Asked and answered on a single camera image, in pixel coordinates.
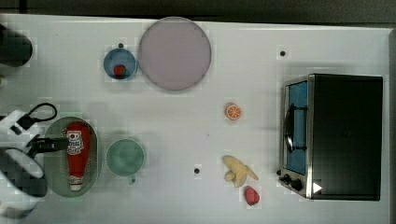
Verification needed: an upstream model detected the blue bowl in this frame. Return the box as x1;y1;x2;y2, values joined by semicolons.
104;48;137;80

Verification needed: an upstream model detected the red strawberry toy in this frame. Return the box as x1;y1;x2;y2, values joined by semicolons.
244;186;261;206

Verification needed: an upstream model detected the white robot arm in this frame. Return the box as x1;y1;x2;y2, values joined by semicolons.
0;110;68;220

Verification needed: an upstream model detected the black oven door handle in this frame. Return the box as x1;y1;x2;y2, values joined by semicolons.
283;104;308;153

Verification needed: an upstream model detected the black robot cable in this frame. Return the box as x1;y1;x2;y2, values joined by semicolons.
18;102;59;131

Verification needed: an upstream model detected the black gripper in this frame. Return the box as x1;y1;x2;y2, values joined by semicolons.
27;137;68;158

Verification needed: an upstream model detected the green metal cup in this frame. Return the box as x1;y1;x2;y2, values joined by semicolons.
106;139;146;185

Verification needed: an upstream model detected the orange slice toy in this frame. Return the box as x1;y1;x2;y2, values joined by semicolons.
225;104;242;120

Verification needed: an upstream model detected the peeled banana toy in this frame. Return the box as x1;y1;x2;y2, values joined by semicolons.
222;155;259;188

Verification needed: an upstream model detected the large grey round plate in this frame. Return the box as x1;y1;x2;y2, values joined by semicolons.
138;17;212;91

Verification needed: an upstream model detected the green oval strainer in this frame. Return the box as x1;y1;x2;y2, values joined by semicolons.
44;117;102;198

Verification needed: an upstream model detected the black toaster oven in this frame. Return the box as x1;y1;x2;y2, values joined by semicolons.
276;74;383;202

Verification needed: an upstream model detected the small strawberry in bowl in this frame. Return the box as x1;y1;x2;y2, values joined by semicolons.
114;65;126;78

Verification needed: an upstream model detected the red ketchup bottle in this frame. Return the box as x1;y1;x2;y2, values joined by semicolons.
65;121;91;191

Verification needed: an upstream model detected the black cylinder holder upper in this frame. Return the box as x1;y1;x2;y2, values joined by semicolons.
0;25;33;67

